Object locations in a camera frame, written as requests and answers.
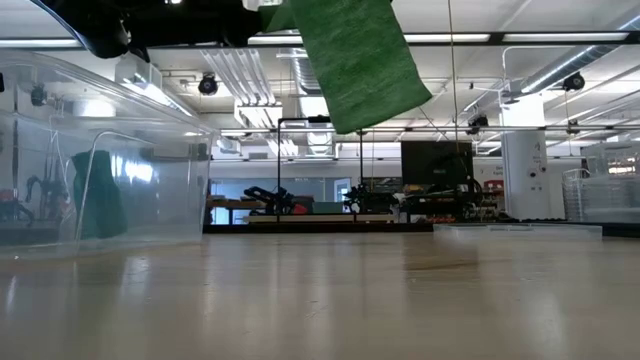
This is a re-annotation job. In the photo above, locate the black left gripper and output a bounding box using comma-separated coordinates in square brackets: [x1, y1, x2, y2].
[130, 0, 266, 49]

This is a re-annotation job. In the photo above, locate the green elastic bandage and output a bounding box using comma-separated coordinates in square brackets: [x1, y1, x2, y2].
[259, 0, 434, 135]

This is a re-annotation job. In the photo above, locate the clear plastic container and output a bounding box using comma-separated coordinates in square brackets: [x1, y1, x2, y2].
[0, 0, 219, 261]

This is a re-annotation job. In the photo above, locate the teal elastic bandage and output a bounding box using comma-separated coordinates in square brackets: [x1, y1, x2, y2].
[72, 149, 129, 240]

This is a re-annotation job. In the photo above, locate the wooden table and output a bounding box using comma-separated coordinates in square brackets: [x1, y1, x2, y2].
[207, 197, 266, 225]

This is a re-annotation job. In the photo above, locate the black monitor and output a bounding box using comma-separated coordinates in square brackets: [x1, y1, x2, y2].
[400, 140, 475, 189]

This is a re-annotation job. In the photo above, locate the black overhead light bar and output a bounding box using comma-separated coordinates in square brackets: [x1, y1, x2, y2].
[0, 30, 640, 50]

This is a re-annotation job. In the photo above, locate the white round pillar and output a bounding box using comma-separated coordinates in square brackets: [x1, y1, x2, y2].
[501, 94, 551, 221]

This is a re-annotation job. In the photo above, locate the stack of clear lids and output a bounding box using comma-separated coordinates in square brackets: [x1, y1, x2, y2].
[562, 168, 591, 221]

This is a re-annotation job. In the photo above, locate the stack of clear containers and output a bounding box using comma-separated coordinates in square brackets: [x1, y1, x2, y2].
[579, 142, 640, 224]

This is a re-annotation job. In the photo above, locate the silver ceiling duct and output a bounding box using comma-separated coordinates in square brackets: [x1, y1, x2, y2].
[519, 14, 640, 96]
[289, 47, 346, 156]

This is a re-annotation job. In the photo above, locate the distant black station frame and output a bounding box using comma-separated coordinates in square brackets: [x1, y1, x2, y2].
[276, 115, 365, 221]

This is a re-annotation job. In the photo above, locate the thin hanging cable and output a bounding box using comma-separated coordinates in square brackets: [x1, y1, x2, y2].
[446, 0, 460, 151]

